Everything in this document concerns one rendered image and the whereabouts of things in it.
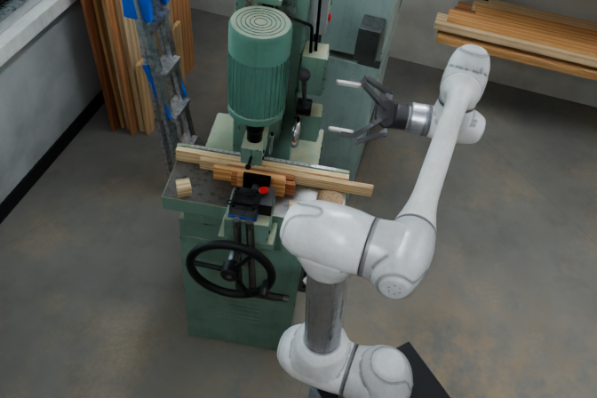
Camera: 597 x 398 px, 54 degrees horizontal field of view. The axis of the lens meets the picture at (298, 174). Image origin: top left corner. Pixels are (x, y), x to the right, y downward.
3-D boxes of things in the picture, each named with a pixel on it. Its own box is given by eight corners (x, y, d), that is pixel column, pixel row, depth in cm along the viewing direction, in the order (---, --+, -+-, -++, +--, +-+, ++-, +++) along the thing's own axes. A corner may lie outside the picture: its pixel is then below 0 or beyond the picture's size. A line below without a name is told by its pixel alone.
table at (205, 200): (153, 230, 190) (151, 218, 186) (179, 164, 211) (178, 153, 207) (338, 262, 189) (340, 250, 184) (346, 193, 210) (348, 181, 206)
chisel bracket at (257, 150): (240, 166, 194) (240, 147, 188) (248, 138, 204) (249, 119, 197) (262, 170, 194) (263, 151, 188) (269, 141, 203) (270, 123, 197)
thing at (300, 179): (199, 168, 203) (199, 160, 200) (201, 164, 205) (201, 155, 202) (370, 196, 201) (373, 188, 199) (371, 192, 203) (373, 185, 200)
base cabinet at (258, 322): (186, 336, 257) (177, 235, 206) (217, 233, 297) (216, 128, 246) (287, 354, 256) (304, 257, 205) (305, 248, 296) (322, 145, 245)
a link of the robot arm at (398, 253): (444, 218, 125) (382, 200, 128) (427, 278, 112) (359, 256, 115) (431, 260, 133) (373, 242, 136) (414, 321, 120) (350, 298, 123)
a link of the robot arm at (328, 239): (339, 406, 173) (270, 378, 178) (356, 357, 183) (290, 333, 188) (365, 259, 116) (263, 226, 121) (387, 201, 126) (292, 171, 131)
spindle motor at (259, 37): (221, 123, 176) (221, 34, 154) (234, 87, 188) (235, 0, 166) (279, 132, 176) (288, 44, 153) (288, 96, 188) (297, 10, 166)
